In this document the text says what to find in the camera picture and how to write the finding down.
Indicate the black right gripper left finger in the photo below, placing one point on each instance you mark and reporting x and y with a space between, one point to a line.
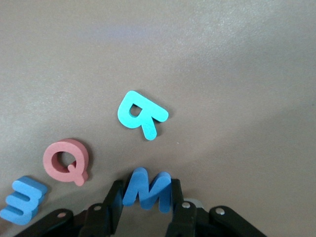
108 214

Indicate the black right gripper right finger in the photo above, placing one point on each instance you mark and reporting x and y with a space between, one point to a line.
182 219

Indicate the blue uppercase letter M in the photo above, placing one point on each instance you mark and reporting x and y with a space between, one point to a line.
142 187

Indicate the red uppercase letter Q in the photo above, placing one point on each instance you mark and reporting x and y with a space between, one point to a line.
49 160

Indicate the teal uppercase letter R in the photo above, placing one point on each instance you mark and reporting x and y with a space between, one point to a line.
128 121

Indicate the blue lowercase letter m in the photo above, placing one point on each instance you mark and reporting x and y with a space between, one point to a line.
24 190

